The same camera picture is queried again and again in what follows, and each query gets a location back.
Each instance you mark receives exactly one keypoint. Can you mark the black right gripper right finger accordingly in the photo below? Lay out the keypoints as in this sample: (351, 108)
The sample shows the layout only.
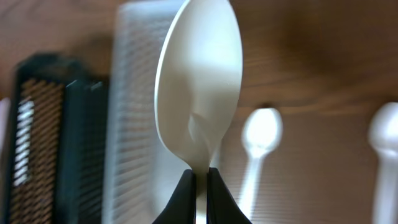
(221, 207)

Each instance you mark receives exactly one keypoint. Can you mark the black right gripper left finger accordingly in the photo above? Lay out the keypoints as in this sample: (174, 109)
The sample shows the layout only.
(181, 207)

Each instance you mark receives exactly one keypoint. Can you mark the white plastic spoon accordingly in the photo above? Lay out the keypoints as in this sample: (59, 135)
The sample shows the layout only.
(382, 136)
(261, 134)
(197, 86)

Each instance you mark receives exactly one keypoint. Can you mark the white plastic basket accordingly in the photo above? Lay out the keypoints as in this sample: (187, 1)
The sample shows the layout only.
(140, 174)

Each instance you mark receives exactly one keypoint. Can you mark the dark green plastic basket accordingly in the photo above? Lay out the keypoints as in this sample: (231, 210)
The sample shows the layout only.
(57, 140)

